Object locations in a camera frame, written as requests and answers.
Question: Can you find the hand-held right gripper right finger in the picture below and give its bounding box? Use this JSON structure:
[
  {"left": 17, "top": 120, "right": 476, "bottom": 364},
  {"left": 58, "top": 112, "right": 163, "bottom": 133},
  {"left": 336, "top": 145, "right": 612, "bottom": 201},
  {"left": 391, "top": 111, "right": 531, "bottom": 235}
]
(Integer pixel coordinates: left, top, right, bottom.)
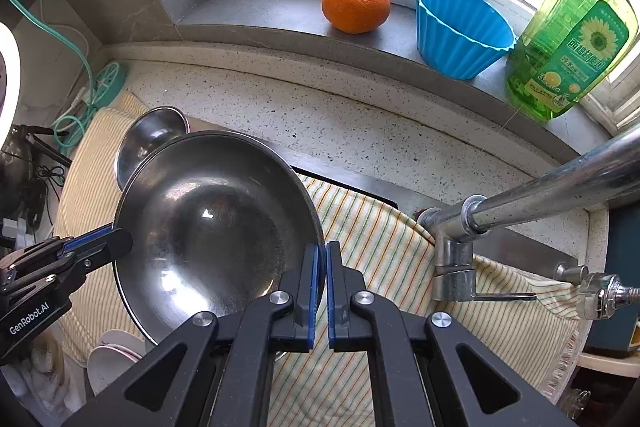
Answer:
[{"left": 326, "top": 241, "right": 576, "bottom": 427}]

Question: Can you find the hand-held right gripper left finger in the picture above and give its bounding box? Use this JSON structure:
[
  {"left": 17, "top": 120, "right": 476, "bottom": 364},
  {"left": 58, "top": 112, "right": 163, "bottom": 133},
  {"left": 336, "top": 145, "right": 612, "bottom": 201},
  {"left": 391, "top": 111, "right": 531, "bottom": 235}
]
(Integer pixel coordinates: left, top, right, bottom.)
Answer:
[{"left": 62, "top": 243, "right": 321, "bottom": 427}]

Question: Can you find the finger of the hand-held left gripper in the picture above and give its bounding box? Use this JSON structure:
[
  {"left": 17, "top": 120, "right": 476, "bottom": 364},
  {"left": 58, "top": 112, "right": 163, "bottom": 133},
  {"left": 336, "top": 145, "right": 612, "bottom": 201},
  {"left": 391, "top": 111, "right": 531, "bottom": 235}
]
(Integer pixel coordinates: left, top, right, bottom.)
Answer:
[
  {"left": 70, "top": 228, "right": 134, "bottom": 280},
  {"left": 60, "top": 224, "right": 117, "bottom": 258}
]

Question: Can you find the stainless steel bowl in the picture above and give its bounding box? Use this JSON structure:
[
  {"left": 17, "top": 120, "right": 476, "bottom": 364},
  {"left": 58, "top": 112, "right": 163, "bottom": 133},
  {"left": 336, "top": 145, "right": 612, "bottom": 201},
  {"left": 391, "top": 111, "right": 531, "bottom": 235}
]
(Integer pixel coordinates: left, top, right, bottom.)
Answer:
[{"left": 111, "top": 130, "right": 326, "bottom": 348}]

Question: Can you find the person's left hand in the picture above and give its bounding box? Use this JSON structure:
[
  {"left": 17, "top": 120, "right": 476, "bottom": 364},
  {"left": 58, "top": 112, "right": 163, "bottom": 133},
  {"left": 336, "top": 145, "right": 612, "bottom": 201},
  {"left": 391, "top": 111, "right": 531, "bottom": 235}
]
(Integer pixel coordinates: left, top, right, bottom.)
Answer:
[{"left": 5, "top": 336, "right": 84, "bottom": 414}]

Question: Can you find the yellow striped cloth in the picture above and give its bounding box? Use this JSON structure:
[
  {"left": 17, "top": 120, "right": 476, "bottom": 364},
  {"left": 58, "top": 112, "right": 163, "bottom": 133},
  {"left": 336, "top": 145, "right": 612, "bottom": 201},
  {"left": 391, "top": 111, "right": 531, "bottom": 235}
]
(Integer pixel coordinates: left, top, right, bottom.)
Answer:
[{"left": 52, "top": 92, "right": 583, "bottom": 427}]

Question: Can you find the pink floral deep plate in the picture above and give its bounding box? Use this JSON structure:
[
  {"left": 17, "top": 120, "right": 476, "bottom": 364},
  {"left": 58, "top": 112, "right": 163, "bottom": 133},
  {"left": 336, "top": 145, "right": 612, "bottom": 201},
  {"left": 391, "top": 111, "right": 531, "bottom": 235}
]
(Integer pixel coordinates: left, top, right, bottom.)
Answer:
[{"left": 99, "top": 329, "right": 147, "bottom": 358}]

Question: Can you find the black tripod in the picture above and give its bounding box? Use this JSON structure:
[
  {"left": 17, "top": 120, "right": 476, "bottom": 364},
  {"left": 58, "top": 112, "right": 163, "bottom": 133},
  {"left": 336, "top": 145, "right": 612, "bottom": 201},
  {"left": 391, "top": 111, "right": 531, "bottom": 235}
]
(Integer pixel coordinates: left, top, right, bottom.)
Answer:
[{"left": 0, "top": 124, "right": 73, "bottom": 228}]

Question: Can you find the small white bowl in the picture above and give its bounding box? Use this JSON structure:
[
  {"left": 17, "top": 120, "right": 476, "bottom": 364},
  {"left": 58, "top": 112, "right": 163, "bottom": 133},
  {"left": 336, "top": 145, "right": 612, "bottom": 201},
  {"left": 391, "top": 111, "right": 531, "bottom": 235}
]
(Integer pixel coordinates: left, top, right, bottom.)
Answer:
[{"left": 87, "top": 346, "right": 147, "bottom": 396}]

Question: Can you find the red bowl steel inside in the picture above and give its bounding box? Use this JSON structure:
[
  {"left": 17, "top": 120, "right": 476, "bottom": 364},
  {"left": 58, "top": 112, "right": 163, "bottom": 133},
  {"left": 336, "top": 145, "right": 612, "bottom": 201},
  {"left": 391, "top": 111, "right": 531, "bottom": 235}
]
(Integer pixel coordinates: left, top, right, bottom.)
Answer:
[{"left": 114, "top": 106, "right": 191, "bottom": 190}]

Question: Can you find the teal power strip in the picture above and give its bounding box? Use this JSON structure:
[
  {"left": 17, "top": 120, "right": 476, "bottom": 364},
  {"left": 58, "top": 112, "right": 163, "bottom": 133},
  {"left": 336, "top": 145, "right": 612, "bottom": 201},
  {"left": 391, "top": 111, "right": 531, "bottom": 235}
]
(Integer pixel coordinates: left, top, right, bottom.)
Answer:
[{"left": 95, "top": 62, "right": 127, "bottom": 106}]

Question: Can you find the chrome faucet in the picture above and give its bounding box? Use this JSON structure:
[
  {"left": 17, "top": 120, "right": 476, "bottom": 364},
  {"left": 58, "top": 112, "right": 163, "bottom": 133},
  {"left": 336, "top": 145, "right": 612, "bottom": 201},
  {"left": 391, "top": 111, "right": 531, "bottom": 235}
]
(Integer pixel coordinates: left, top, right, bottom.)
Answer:
[{"left": 416, "top": 122, "right": 640, "bottom": 305}]

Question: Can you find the blue fluted silicone cup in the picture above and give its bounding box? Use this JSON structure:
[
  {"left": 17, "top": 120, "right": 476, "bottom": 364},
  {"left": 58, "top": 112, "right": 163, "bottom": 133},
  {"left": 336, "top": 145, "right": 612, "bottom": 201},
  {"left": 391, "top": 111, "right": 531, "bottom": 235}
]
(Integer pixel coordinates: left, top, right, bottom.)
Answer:
[{"left": 415, "top": 0, "right": 517, "bottom": 81}]

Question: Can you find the orange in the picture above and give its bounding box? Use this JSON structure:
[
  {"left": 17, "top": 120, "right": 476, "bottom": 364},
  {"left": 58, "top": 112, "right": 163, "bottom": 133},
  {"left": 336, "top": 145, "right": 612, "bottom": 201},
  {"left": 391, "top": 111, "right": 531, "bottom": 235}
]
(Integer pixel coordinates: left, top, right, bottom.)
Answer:
[{"left": 321, "top": 0, "right": 391, "bottom": 34}]

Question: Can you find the dark blue box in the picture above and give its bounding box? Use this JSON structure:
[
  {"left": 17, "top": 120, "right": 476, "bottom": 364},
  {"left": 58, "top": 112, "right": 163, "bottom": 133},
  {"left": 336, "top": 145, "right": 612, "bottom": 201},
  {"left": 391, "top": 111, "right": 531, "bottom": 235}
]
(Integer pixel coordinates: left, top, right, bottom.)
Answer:
[{"left": 582, "top": 202, "right": 640, "bottom": 360}]

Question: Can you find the green detergent bottle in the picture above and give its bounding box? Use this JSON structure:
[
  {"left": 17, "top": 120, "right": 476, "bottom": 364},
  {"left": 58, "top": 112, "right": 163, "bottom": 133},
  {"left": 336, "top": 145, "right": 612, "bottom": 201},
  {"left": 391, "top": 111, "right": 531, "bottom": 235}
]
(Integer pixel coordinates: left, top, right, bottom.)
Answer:
[{"left": 505, "top": 0, "right": 632, "bottom": 121}]

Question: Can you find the ring light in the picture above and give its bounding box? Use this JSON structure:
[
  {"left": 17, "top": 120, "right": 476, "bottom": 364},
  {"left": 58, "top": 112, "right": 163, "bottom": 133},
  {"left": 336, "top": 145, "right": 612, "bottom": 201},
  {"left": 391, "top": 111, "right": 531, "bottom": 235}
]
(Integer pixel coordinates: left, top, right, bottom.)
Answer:
[{"left": 0, "top": 22, "right": 22, "bottom": 132}]

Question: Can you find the teal cable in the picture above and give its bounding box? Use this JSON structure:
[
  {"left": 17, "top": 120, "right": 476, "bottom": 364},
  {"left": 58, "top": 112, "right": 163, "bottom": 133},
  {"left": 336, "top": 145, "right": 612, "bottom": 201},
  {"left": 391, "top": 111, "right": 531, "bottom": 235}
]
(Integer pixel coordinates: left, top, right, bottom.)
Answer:
[{"left": 6, "top": 0, "right": 126, "bottom": 148}]

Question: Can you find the chrome hose fitting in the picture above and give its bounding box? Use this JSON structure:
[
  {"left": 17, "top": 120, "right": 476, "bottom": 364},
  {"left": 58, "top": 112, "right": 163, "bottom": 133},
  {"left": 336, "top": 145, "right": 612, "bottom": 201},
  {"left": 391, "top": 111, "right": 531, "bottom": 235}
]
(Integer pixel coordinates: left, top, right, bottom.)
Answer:
[{"left": 552, "top": 262, "right": 640, "bottom": 321}]

